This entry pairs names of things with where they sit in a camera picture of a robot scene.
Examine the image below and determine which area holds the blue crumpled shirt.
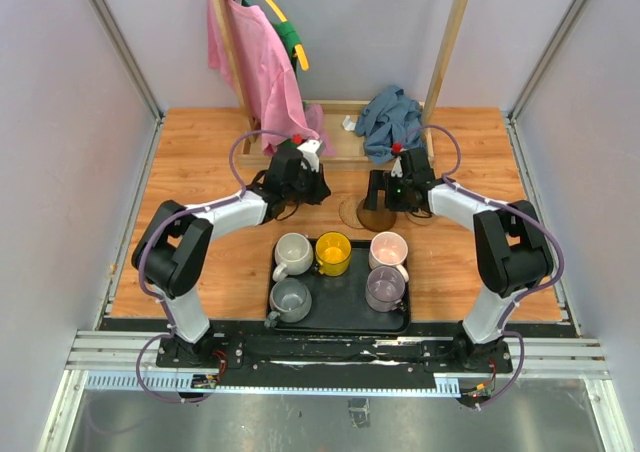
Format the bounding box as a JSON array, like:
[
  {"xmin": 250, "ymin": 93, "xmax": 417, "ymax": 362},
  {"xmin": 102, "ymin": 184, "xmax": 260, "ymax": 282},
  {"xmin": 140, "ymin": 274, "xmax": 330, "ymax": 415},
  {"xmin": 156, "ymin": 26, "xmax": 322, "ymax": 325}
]
[{"xmin": 354, "ymin": 85, "xmax": 424, "ymax": 165}]

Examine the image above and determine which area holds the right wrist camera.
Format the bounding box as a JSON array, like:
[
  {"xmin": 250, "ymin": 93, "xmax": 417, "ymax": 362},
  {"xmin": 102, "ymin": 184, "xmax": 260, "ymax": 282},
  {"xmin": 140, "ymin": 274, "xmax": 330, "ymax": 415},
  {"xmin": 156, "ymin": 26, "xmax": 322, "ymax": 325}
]
[{"xmin": 391, "ymin": 142, "xmax": 405, "ymax": 178}]

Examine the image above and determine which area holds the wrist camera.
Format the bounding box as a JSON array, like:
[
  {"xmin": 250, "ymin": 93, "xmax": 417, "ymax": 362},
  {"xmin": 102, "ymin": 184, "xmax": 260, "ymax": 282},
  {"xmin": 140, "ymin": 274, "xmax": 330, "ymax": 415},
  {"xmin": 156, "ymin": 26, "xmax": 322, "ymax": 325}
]
[
  {"xmin": 291, "ymin": 134, "xmax": 326, "ymax": 172},
  {"xmin": 391, "ymin": 142, "xmax": 405, "ymax": 178}
]

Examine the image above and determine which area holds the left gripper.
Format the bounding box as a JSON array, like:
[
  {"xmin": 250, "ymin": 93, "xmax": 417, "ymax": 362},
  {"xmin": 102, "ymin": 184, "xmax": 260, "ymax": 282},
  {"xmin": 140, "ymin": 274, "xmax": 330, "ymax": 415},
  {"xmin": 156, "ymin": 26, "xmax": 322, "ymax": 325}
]
[{"xmin": 285, "ymin": 161, "xmax": 332, "ymax": 206}]

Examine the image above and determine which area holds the white clip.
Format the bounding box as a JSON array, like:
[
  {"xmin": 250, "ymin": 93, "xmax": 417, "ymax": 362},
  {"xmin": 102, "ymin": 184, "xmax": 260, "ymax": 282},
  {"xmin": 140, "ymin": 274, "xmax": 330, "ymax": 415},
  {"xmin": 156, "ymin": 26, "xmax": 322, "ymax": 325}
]
[{"xmin": 342, "ymin": 115, "xmax": 356, "ymax": 131}]

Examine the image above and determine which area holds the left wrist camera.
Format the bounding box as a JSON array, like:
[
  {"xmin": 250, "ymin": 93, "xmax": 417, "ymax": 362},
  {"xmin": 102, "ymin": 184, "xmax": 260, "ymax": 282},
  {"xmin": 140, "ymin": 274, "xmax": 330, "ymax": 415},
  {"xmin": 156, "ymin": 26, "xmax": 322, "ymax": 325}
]
[{"xmin": 291, "ymin": 134, "xmax": 326, "ymax": 172}]

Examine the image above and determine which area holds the green garment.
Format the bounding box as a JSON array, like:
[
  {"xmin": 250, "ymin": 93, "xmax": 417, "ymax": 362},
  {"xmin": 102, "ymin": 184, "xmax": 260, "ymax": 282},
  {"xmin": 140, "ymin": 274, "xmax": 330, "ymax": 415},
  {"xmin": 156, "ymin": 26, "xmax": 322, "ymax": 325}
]
[{"xmin": 221, "ymin": 0, "xmax": 314, "ymax": 156}]

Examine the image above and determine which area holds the white mug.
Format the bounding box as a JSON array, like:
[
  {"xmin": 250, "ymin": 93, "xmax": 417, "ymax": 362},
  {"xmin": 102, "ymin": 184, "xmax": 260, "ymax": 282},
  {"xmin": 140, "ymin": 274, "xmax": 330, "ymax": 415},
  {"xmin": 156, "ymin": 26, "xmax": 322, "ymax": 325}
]
[{"xmin": 272, "ymin": 233, "xmax": 314, "ymax": 282}]

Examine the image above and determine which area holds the wooden clothes rack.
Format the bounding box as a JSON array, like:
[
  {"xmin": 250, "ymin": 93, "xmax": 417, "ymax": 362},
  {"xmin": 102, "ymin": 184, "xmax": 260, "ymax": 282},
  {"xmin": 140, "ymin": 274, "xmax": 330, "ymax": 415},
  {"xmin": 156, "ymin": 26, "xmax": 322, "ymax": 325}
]
[{"xmin": 209, "ymin": 0, "xmax": 468, "ymax": 170}]

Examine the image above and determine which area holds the woven rattan coaster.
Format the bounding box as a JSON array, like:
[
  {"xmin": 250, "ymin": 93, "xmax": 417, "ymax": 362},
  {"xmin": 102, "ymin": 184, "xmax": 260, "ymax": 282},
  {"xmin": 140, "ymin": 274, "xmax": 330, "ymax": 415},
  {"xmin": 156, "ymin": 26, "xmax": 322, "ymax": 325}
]
[
  {"xmin": 405, "ymin": 211, "xmax": 437, "ymax": 226},
  {"xmin": 338, "ymin": 196, "xmax": 365, "ymax": 229}
]

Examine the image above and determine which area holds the pink shirt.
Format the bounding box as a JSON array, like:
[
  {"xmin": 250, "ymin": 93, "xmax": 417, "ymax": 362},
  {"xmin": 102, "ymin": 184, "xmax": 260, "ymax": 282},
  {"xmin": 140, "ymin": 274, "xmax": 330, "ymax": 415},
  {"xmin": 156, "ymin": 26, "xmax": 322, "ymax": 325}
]
[{"xmin": 206, "ymin": 0, "xmax": 337, "ymax": 158}]

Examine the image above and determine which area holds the yellow mug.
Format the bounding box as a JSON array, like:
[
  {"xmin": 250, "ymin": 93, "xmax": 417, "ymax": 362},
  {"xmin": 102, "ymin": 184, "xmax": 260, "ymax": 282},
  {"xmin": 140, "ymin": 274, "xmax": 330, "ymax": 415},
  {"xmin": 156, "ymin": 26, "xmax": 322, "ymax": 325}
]
[{"xmin": 314, "ymin": 232, "xmax": 352, "ymax": 277}]

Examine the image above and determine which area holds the grey mug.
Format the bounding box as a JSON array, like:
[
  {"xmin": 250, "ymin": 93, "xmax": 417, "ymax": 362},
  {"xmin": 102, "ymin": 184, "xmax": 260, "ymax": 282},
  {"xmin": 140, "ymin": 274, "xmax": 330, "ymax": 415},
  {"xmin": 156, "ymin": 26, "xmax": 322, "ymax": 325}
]
[{"xmin": 264, "ymin": 278, "xmax": 312, "ymax": 328}]

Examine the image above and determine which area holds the black serving tray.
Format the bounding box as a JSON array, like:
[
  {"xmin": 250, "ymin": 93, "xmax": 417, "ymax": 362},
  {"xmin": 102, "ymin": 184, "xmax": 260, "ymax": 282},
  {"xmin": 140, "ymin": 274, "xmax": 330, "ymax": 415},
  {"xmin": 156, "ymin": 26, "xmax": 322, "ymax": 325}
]
[{"xmin": 267, "ymin": 240, "xmax": 411, "ymax": 335}]

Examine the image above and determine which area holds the pink mug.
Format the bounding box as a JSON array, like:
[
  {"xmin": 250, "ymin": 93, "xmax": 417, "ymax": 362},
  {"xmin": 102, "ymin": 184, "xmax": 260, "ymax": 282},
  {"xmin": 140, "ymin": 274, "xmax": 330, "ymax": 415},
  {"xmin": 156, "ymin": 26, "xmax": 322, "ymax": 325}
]
[{"xmin": 368, "ymin": 231, "xmax": 409, "ymax": 282}]

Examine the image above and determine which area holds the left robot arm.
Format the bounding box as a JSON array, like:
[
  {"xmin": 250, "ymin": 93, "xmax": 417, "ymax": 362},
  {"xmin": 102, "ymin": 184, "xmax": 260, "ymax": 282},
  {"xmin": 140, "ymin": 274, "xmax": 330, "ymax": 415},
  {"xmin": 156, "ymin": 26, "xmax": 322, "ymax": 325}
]
[{"xmin": 131, "ymin": 141, "xmax": 331, "ymax": 368}]

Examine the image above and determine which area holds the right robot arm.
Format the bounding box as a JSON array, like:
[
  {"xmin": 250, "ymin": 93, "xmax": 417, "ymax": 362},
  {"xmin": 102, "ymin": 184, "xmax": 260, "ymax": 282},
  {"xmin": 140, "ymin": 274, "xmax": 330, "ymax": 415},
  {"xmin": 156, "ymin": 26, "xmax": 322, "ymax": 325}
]
[{"xmin": 363, "ymin": 148, "xmax": 554, "ymax": 372}]

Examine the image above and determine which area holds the plain brown wooden coaster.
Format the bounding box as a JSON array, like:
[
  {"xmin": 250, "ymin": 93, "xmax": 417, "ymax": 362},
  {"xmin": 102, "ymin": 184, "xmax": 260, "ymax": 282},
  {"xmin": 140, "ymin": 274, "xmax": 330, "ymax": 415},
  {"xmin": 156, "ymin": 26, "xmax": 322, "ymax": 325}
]
[{"xmin": 356, "ymin": 208, "xmax": 397, "ymax": 232}]

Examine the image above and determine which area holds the purple mug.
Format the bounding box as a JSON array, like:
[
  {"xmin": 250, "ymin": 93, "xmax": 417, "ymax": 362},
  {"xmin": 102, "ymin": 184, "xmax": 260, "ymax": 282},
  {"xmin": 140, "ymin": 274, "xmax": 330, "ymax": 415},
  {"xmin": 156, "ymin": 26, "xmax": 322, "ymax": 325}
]
[{"xmin": 365, "ymin": 266, "xmax": 406, "ymax": 312}]

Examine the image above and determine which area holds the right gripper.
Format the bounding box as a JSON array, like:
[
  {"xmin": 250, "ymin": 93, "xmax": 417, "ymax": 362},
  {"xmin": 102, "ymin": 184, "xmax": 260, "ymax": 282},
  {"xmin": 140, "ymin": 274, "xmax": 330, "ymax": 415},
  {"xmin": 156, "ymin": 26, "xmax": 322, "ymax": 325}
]
[{"xmin": 362, "ymin": 171, "xmax": 417, "ymax": 214}]

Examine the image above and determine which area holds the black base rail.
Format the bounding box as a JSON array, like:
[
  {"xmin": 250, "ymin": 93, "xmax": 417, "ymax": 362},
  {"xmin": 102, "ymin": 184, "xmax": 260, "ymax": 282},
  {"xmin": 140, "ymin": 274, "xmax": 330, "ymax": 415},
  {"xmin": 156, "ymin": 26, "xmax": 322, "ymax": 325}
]
[{"xmin": 99, "ymin": 318, "xmax": 524, "ymax": 401}]

